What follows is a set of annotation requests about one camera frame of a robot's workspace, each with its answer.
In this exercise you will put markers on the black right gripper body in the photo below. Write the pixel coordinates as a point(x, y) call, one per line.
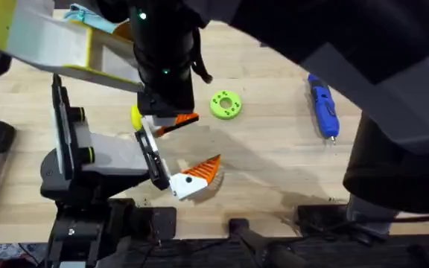
point(164, 56)

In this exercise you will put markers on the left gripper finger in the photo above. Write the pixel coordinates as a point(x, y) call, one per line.
point(165, 121)
point(190, 184)

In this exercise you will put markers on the grey black left gripper body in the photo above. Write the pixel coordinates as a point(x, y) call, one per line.
point(114, 156)

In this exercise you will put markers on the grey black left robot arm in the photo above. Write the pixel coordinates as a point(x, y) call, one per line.
point(62, 178)

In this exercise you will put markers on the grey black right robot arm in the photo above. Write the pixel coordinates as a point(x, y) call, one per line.
point(386, 93)

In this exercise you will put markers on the yellow toy vegetable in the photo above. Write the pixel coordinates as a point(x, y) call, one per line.
point(136, 118)

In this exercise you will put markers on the blue electric screwdriver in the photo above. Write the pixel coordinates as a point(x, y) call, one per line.
point(324, 108)

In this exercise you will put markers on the green disc with holes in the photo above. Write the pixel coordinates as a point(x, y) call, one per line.
point(220, 111)

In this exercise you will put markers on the black clamp bracket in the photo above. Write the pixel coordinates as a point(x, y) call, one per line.
point(259, 242)

